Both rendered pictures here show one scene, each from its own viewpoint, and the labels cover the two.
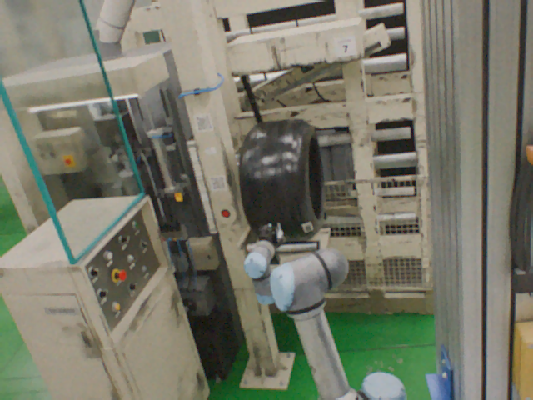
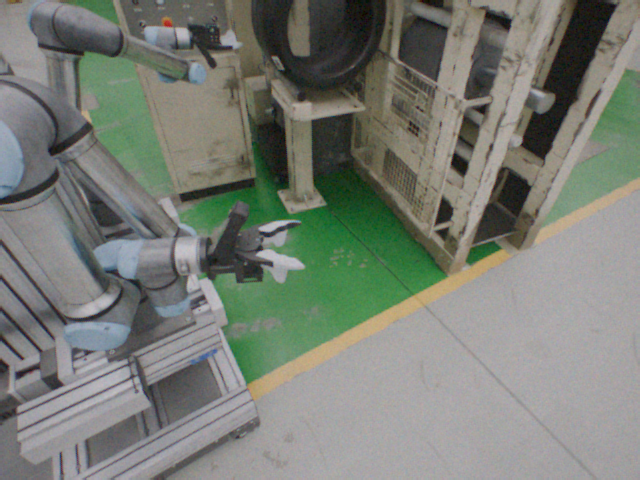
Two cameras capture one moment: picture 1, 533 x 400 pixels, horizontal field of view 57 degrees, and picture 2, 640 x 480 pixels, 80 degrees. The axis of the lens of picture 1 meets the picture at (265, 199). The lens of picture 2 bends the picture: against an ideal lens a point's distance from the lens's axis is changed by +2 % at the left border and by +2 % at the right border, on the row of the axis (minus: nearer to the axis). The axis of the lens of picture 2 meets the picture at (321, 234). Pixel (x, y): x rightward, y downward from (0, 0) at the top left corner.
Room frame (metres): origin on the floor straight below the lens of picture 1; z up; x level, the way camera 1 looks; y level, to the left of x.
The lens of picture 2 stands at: (0.92, -1.52, 1.58)
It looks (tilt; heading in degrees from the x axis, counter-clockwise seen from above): 42 degrees down; 50
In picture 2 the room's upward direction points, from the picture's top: straight up
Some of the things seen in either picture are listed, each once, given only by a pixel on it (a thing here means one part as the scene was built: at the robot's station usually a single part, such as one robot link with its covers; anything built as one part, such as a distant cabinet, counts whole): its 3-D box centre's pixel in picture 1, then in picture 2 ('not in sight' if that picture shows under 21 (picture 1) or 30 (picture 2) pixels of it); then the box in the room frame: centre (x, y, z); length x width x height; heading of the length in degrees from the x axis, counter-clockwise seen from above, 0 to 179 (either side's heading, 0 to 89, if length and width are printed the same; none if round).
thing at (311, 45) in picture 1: (296, 47); not in sight; (2.36, -0.28, 1.71); 0.61 x 0.25 x 0.15; 72
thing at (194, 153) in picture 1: (205, 187); not in sight; (2.17, 0.27, 1.19); 0.05 x 0.04 x 0.48; 162
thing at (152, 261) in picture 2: not in sight; (152, 259); (1.00, -0.91, 1.04); 0.11 x 0.08 x 0.09; 145
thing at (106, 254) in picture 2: not in sight; (121, 270); (0.95, -0.72, 0.88); 0.13 x 0.12 x 0.14; 55
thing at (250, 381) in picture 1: (267, 367); (301, 196); (2.18, 0.18, 0.02); 0.27 x 0.27 x 0.04; 72
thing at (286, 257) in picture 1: (283, 258); (290, 96); (1.98, -0.03, 0.83); 0.36 x 0.09 x 0.06; 72
